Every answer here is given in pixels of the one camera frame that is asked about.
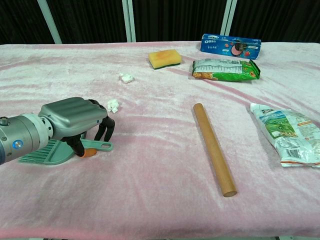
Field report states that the yellow green sponge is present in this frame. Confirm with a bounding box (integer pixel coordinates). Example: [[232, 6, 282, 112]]
[[147, 49, 183, 71]]

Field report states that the small teal broom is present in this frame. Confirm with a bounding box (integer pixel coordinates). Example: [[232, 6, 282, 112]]
[[18, 138, 114, 167]]

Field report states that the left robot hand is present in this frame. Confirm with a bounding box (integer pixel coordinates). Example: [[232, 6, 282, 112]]
[[38, 96, 116, 159]]

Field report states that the white green snack bag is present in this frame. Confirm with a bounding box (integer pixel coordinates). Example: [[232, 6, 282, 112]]
[[249, 102, 320, 168]]

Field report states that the white metal frame post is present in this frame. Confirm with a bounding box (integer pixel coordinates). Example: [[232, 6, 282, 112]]
[[121, 0, 137, 43], [220, 0, 238, 36], [36, 0, 63, 45]]

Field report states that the wooden rolling pin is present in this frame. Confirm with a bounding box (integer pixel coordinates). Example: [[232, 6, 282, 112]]
[[192, 102, 238, 198]]

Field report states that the blue Oreo cookie box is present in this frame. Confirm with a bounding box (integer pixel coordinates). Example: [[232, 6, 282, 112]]
[[200, 33, 262, 61]]

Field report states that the black curtain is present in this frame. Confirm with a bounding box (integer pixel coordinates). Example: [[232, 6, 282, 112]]
[[0, 0, 320, 45]]

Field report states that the pink velvet tablecloth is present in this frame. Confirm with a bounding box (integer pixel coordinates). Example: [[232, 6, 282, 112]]
[[0, 41, 320, 240]]

